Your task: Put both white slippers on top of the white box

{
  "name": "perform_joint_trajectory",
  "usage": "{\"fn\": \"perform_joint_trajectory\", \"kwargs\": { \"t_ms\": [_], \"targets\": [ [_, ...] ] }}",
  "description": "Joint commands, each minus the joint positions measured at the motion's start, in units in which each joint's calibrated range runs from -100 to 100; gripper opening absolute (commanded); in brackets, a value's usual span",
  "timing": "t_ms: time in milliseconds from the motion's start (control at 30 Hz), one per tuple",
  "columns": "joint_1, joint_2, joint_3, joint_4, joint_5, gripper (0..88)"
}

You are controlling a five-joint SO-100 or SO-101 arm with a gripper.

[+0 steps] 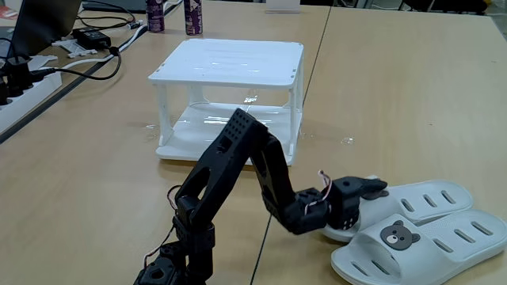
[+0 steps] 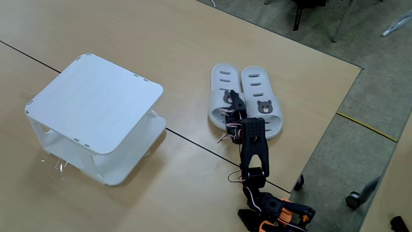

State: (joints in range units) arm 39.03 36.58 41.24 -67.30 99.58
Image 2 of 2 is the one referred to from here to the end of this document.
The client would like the white bear slipper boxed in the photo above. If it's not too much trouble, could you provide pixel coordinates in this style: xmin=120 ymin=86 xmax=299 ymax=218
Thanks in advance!
xmin=240 ymin=66 xmax=284 ymax=140
xmin=207 ymin=63 xmax=245 ymax=131

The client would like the white two-tier plastic box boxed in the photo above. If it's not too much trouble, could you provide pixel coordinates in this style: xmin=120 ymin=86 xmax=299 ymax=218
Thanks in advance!
xmin=24 ymin=53 xmax=167 ymax=187

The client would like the black table caster wheel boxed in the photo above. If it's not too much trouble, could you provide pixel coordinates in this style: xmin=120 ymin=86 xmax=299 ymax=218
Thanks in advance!
xmin=294 ymin=173 xmax=305 ymax=191

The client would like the black chair base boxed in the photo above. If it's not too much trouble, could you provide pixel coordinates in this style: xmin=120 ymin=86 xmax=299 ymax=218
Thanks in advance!
xmin=291 ymin=0 xmax=329 ymax=32

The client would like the yellow floor tape strip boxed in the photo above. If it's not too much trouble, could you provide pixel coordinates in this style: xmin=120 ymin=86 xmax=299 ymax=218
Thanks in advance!
xmin=336 ymin=111 xmax=398 ymax=143

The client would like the metal chair leg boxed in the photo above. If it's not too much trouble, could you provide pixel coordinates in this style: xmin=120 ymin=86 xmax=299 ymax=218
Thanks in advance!
xmin=331 ymin=0 xmax=357 ymax=43

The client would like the grey caster wheel with leg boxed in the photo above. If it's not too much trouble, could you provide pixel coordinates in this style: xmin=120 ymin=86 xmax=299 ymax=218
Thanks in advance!
xmin=346 ymin=175 xmax=382 ymax=210

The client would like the small black object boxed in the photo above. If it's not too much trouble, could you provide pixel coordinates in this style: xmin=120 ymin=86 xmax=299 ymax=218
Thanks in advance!
xmin=389 ymin=215 xmax=410 ymax=232

